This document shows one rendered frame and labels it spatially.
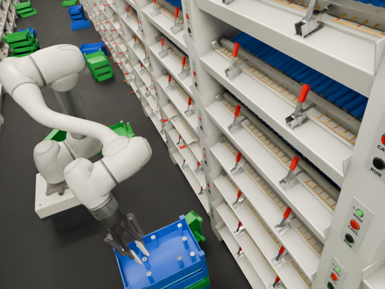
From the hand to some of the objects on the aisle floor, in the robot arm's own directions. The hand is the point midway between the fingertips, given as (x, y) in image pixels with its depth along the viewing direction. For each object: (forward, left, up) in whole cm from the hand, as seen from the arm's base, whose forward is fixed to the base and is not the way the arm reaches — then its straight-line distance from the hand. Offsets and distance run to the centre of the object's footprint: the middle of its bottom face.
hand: (138, 253), depth 109 cm
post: (+47, +28, -49) cm, 74 cm away
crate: (-3, +126, -43) cm, 134 cm away
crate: (+16, +23, -49) cm, 57 cm away
